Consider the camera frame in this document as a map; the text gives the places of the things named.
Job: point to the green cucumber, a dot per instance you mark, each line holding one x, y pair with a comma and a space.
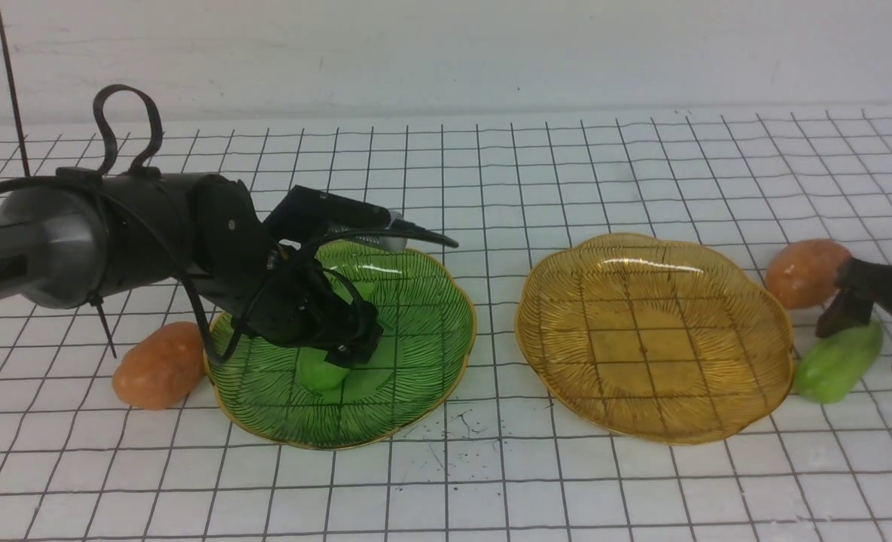
835, 365
321, 373

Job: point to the orange potato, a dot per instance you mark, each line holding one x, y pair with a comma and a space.
804, 273
161, 370

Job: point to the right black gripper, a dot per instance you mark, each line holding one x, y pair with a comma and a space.
862, 285

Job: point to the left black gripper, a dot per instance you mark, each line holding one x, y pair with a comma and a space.
270, 292

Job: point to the green glass plate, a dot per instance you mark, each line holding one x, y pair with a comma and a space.
429, 329

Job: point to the amber glass plate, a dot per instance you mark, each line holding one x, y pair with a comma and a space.
655, 339

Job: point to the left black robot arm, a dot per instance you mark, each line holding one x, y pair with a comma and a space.
78, 237

